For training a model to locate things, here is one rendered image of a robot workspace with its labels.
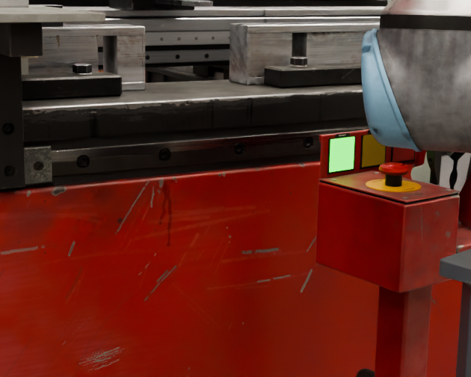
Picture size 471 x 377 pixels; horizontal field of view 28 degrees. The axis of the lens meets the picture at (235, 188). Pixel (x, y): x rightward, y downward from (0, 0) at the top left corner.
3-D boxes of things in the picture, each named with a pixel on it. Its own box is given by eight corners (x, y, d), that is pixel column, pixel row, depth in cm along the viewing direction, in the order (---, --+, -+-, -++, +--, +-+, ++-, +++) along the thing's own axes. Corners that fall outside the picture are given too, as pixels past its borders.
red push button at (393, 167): (393, 194, 121) (395, 167, 120) (371, 189, 124) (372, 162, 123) (415, 191, 123) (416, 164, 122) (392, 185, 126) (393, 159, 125)
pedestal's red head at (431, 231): (400, 295, 117) (408, 153, 113) (314, 262, 130) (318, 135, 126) (499, 267, 129) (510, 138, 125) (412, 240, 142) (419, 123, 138)
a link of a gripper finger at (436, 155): (443, 179, 129) (451, 117, 127) (453, 182, 128) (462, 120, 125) (420, 183, 126) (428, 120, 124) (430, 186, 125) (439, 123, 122)
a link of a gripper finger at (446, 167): (415, 204, 133) (424, 141, 131) (448, 216, 129) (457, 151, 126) (400, 207, 132) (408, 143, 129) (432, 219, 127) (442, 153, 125)
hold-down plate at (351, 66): (280, 88, 147) (281, 69, 146) (262, 84, 151) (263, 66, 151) (429, 81, 161) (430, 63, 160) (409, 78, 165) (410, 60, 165)
